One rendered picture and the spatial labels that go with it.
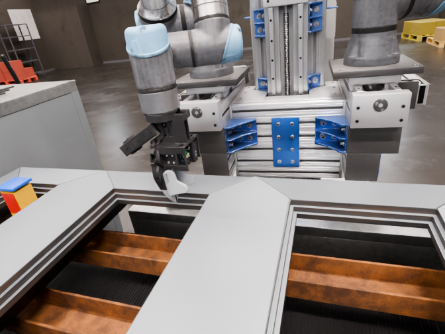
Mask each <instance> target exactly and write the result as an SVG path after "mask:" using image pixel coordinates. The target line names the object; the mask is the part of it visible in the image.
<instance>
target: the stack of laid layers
mask: <svg viewBox="0 0 445 334"><path fill-rule="evenodd" d="M30 184H31V185H32V188H33V190H34V192H35V194H36V196H37V197H41V196H43V195H44V194H46V193H47V192H49V191H50V190H52V189H53V188H55V187H56V186H57V185H52V184H32V183H30ZM208 196H209V195H207V194H187V193H183V194H179V195H178V200H177V202H173V201H171V200H170V199H169V198H168V197H167V196H166V195H165V194H164V193H163V192H155V191H145V190H125V189H115V188H114V189H112V190H111V191H110V192H109V193H108V194H107V195H106V196H105V197H103V198H102V199H101V200H100V201H99V202H97V203H96V204H95V205H94V206H93V207H92V208H91V209H90V210H89V211H87V212H86V213H85V214H84V215H82V216H81V217H80V218H79V219H78V220H77V221H76V222H75V223H74V224H72V225H71V226H70V227H69V228H68V229H66V230H65V231H64V232H63V233H62V234H61V235H60V236H59V237H57V238H56V239H55V240H54V241H53V242H51V243H50V244H49V245H48V246H47V247H46V248H45V249H44V250H42V251H41V252H40V253H39V254H38V255H36V256H35V257H34V258H33V259H32V260H31V261H30V262H29V263H28V264H26V265H25V266H24V267H23V268H22V269H20V270H19V271H18V272H17V273H16V274H15V275H14V276H13V277H11V278H10V279H9V280H8V281H7V282H5V283H4V284H3V285H2V286H1V287H0V317H1V316H2V315H3V314H4V313H5V312H6V311H7V310H9V309H10V308H11V307H12V306H13V305H14V304H15V303H16V302H17V301H18V300H19V299H20V298H21V297H22V296H23V295H24V294H25V293H27V292H28V291H29V290H30V289H31V288H32V287H33V286H34V285H35V284H36V283H37V282H38V281H39V280H40V279H41V278H42V277H43V276H44V275H45V274H46V273H47V272H48V271H49V270H50V269H51V268H52V267H53V266H54V265H55V264H56V263H57V262H58V261H59V260H60V259H62V258H63V257H64V256H65V255H66V254H67V253H68V252H69V251H70V250H71V249H72V248H73V247H74V246H75V245H76V244H77V243H78V242H80V240H82V238H84V236H86V234H88V232H90V230H92V228H94V226H96V225H97V224H98V223H99V222H100V221H101V220H102V219H103V218H104V217H105V216H106V215H107V214H108V213H109V212H110V211H111V210H112V209H113V208H115V207H116V206H117V205H118V204H119V203H122V204H131V205H147V206H155V207H170V208H179V209H195V210H200V209H201V208H202V206H203V204H204V202H205V201H206V199H207V197H208ZM297 218H300V219H316V220H324V221H340V222H349V223H364V224H372V225H388V226H397V227H412V228H421V229H428V232H429V234H430V236H431V239H432V241H433V243H434V246H435V247H436V250H437V252H438V255H439V257H440V259H441V261H442V263H443V266H444V268H445V222H444V221H443V219H442V217H441V215H440V213H439V211H438V210H437V209H423V208H412V207H391V206H380V205H360V204H349V203H329V202H318V201H298V200H291V199H289V205H288V208H287V216H286V220H285V227H284V231H283V238H282V242H281V249H280V253H279V260H278V264H277V271H276V275H275V282H274V286H273V294H272V300H271V304H270V311H269V315H268V322H267V327H266V334H280V332H281V323H282V318H283V309H284V304H285V295H286V290H287V281H288V276H289V267H290V262H291V254H292V249H293V240H294V235H295V226H296V221H297Z"/></svg>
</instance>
